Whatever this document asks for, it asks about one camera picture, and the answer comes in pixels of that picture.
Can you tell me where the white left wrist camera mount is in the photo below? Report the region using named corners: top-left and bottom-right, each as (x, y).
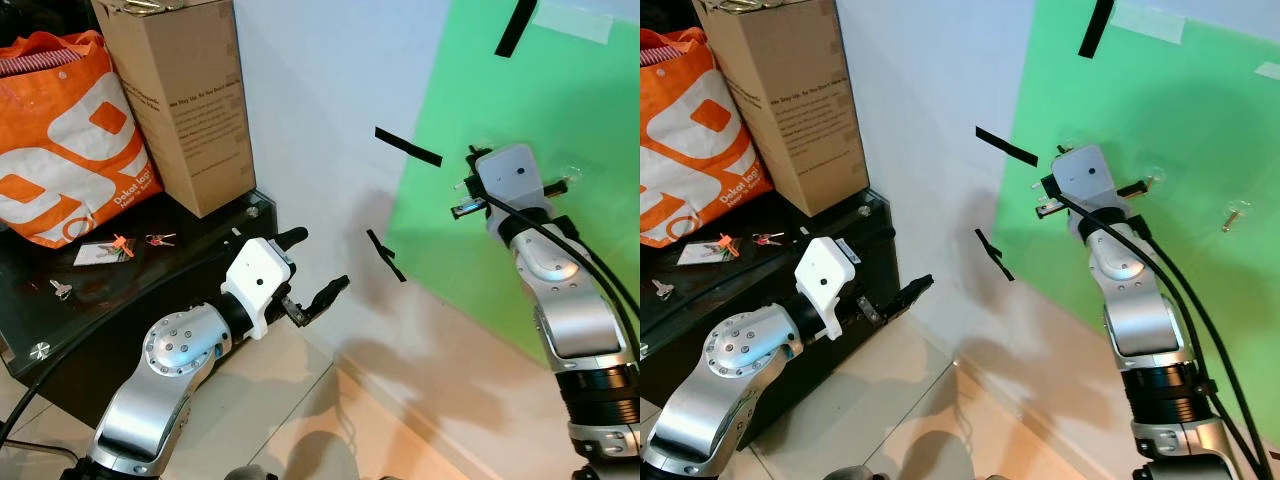
top-left (795, 236), bottom-right (861, 342)
top-left (220, 237), bottom-right (297, 342)

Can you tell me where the black tape strip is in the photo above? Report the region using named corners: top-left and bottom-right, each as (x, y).
top-left (365, 229), bottom-right (408, 284)
top-left (375, 127), bottom-right (444, 168)
top-left (494, 0), bottom-right (539, 59)
top-left (975, 126), bottom-right (1041, 167)
top-left (975, 228), bottom-right (1016, 282)
top-left (1078, 0), bottom-right (1116, 59)

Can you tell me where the white paper card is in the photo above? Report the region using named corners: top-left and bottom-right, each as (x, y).
top-left (678, 240), bottom-right (731, 266)
top-left (73, 240), bottom-right (129, 267)

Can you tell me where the black glass top table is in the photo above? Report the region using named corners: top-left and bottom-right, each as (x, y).
top-left (640, 188), bottom-right (901, 451)
top-left (0, 188), bottom-right (281, 406)

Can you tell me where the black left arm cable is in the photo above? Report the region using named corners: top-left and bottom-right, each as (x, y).
top-left (0, 370), bottom-right (56, 446)

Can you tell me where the orange white shopping bag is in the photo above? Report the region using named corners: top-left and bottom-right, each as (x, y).
top-left (0, 30), bottom-right (166, 249)
top-left (640, 27), bottom-right (766, 249)

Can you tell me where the pale masking tape piece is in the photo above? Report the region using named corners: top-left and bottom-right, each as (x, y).
top-left (1110, 0), bottom-right (1186, 44)
top-left (535, 0), bottom-right (614, 46)

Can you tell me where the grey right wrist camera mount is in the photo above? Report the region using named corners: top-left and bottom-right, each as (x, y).
top-left (1050, 143), bottom-right (1122, 216)
top-left (474, 144), bottom-right (548, 216)

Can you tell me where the green wall sheet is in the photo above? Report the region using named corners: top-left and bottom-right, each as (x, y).
top-left (1005, 0), bottom-right (1280, 346)
top-left (385, 0), bottom-right (641, 363)

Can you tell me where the tall printed cardboard box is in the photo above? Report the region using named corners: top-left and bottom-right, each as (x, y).
top-left (692, 0), bottom-right (869, 218)
top-left (90, 0), bottom-right (257, 219)

